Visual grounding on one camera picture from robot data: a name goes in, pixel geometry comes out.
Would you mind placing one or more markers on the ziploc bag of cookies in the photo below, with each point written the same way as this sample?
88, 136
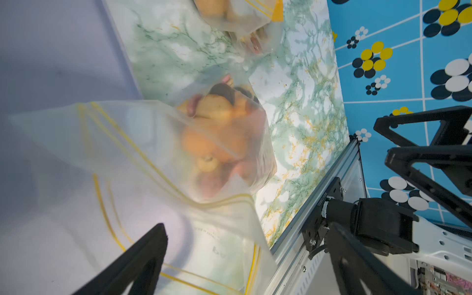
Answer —
253, 26
202, 187

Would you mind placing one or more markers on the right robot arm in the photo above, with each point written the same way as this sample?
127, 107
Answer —
440, 173

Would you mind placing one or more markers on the aluminium front rail frame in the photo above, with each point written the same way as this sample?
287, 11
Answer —
299, 252

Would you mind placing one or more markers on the lilac plastic tray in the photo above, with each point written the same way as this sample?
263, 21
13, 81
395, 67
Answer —
56, 57

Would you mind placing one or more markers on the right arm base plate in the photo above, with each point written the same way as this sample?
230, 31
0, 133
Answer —
315, 227

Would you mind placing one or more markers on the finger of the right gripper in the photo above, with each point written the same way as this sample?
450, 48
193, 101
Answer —
451, 131
455, 162

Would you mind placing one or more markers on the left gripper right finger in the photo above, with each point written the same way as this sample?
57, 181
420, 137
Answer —
357, 269

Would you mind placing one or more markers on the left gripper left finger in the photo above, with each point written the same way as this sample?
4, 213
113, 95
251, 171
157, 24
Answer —
137, 270

